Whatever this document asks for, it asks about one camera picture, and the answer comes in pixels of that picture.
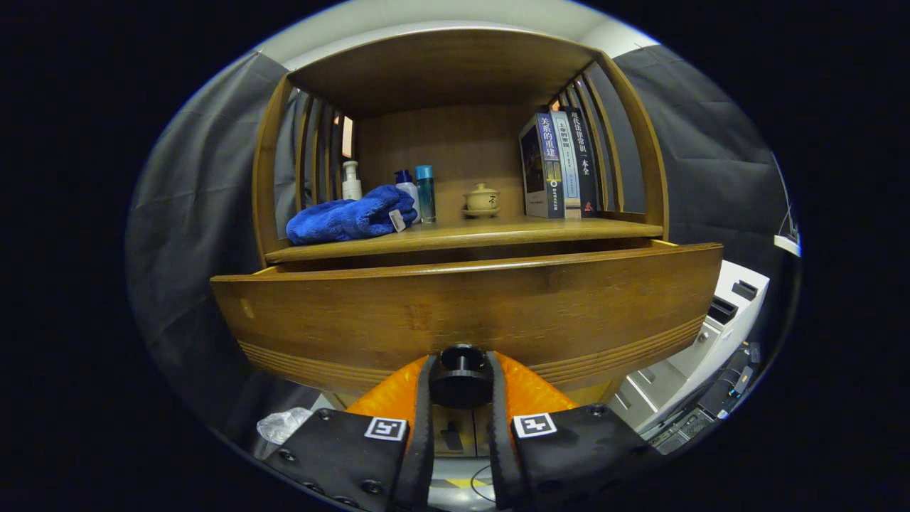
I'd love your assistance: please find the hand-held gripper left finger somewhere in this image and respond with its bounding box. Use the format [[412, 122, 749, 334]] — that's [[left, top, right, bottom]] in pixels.
[[262, 354, 438, 512]]

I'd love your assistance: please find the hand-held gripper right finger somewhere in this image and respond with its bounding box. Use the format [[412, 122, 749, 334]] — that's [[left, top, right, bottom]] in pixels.
[[486, 351, 662, 511]]

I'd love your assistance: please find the black drawer knob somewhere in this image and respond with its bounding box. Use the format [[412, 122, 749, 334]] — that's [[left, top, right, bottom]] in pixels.
[[429, 343, 494, 410]]

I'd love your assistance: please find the wooden drawer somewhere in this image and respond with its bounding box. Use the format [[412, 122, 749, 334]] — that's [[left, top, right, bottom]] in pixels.
[[210, 240, 724, 406]]

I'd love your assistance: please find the wooden cabinet door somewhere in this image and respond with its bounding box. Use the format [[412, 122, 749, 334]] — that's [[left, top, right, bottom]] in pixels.
[[473, 407, 493, 456], [432, 407, 473, 457]]

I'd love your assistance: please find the wooden countertop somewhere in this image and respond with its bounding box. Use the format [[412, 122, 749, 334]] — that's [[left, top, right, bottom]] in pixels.
[[264, 215, 665, 265]]

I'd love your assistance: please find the wooden cabinet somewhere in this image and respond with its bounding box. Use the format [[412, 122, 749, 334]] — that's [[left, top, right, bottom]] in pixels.
[[252, 27, 670, 456]]

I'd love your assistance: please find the clear plastic bag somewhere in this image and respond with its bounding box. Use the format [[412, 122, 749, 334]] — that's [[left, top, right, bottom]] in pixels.
[[256, 407, 314, 459]]

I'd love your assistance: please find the black electronic box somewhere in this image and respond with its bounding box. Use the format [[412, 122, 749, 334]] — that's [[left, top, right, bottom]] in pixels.
[[647, 341, 761, 456]]

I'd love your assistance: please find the white printer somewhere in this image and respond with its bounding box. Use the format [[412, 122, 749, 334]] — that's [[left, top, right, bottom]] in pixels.
[[608, 260, 771, 434]]

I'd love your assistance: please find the blue towel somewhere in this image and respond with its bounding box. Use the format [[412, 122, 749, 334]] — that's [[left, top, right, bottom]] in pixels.
[[286, 184, 419, 246]]

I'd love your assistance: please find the beige lidded teacup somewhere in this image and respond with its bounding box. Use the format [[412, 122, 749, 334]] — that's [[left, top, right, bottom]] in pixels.
[[462, 183, 502, 219]]

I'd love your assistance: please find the teal bottle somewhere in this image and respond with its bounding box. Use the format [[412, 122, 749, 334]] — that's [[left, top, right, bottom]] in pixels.
[[415, 165, 437, 224]]

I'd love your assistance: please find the white bottle with blue cap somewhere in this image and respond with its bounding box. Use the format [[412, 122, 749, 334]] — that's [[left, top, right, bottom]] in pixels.
[[395, 169, 422, 225]]

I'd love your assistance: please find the book with blue spine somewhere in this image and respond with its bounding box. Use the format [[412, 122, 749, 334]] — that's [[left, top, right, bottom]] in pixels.
[[519, 112, 566, 220]]

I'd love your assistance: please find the book with pale spine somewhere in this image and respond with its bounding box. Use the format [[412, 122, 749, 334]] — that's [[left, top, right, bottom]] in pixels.
[[549, 110, 582, 219]]

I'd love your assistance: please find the book with black spine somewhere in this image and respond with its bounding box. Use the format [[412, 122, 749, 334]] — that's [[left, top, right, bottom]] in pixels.
[[562, 105, 599, 218]]

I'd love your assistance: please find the black cable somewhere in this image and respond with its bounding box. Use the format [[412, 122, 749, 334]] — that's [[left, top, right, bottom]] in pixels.
[[469, 464, 497, 504]]

